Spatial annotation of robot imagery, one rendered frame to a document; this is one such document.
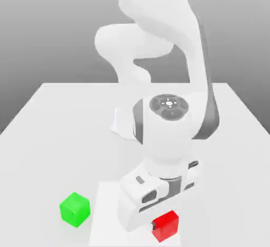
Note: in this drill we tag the small green cube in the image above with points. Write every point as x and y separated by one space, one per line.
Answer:
74 209

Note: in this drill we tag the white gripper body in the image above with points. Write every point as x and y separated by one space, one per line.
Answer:
135 219

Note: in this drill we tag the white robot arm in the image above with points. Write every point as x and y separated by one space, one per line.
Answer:
168 137

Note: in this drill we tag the small red cube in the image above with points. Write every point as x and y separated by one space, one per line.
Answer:
166 226

